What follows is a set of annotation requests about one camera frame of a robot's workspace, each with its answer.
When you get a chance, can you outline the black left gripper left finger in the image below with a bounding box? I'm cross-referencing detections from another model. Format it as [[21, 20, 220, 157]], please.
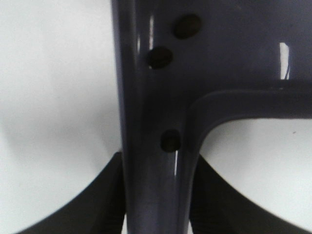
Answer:
[[21, 152, 126, 234]]

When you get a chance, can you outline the pile of coffee beans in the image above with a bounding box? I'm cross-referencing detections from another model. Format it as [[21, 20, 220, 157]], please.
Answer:
[[147, 14, 202, 153]]

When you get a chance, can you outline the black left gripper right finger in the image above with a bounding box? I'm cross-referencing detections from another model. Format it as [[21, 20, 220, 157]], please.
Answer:
[[189, 156, 307, 234]]

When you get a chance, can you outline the purple plastic dustpan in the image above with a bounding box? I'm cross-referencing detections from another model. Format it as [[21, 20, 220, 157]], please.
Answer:
[[112, 0, 312, 234]]

